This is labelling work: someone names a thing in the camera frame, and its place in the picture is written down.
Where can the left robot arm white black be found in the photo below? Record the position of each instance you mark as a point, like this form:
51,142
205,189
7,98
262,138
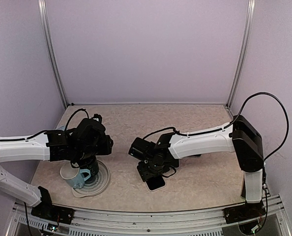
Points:
47,145

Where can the aluminium frame post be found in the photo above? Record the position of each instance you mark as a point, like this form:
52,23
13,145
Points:
51,53
242,52

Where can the light blue mug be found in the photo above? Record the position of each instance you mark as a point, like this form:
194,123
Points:
74,177

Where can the black smartphone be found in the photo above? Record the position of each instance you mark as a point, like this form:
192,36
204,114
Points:
155,183
243,191

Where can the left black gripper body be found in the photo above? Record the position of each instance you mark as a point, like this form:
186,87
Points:
90,150

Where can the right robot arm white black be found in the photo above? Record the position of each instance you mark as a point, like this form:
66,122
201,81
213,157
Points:
239,136

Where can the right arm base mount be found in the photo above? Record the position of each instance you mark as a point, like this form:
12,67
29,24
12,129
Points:
245,211

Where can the right aluminium frame post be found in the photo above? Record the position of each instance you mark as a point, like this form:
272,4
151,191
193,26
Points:
242,52

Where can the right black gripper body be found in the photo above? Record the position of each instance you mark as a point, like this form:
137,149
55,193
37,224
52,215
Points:
153,170

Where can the blue phone case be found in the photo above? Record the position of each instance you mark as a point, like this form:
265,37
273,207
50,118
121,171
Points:
61,127

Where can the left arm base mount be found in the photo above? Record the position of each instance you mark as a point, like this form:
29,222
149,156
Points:
54,213

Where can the grey collapsible silicone bowl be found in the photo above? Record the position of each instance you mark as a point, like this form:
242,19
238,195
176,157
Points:
95,185

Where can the left aluminium frame post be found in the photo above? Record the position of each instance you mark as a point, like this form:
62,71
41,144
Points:
51,53

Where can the dark green mug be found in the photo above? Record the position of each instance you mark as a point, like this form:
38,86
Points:
91,165

